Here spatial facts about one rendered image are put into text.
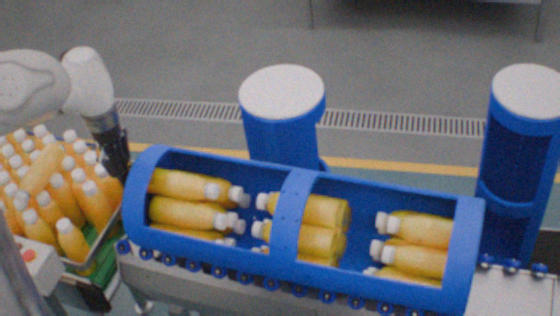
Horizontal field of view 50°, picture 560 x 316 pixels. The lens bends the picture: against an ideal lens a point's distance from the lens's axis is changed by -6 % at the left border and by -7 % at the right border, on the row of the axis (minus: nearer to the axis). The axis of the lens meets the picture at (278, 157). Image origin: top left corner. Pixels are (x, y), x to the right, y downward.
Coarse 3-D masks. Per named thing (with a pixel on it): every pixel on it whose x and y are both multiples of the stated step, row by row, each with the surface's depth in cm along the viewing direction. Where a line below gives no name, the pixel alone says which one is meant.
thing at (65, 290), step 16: (64, 272) 179; (64, 288) 182; (80, 288) 177; (96, 288) 175; (112, 288) 245; (128, 288) 261; (64, 304) 191; (80, 304) 186; (96, 304) 181; (144, 304) 270
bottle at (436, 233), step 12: (408, 216) 145; (420, 216) 144; (396, 228) 145; (408, 228) 143; (420, 228) 142; (432, 228) 141; (444, 228) 141; (408, 240) 144; (420, 240) 143; (432, 240) 142; (444, 240) 141
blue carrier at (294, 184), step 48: (144, 192) 156; (288, 192) 148; (336, 192) 166; (384, 192) 159; (432, 192) 146; (144, 240) 161; (192, 240) 154; (240, 240) 175; (288, 240) 145; (384, 240) 165; (336, 288) 148; (384, 288) 141; (432, 288) 136
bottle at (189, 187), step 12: (156, 168) 165; (156, 180) 163; (168, 180) 162; (180, 180) 161; (192, 180) 160; (204, 180) 162; (156, 192) 164; (168, 192) 162; (180, 192) 161; (192, 192) 160; (204, 192) 160
